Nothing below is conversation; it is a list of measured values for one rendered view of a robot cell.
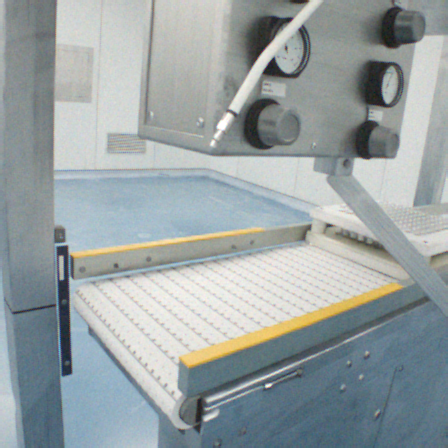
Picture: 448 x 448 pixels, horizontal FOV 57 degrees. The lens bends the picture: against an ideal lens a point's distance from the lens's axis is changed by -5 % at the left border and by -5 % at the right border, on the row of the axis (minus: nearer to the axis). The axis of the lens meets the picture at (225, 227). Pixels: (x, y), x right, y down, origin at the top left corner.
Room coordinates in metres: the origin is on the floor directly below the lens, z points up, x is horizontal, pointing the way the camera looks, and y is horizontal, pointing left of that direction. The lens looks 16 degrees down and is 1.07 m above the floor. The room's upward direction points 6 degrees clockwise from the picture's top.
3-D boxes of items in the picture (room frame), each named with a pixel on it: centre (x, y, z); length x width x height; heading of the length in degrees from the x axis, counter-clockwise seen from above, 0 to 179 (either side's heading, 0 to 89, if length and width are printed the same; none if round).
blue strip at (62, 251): (0.51, 0.21, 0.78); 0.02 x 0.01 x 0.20; 130
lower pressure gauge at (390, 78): (0.36, -0.12, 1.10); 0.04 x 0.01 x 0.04; 130
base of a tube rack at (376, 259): (0.78, -0.33, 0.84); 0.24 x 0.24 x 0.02; 40
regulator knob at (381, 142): (0.36, -0.12, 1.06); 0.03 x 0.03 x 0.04; 40
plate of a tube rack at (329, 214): (0.78, -0.33, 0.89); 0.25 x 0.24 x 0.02; 40
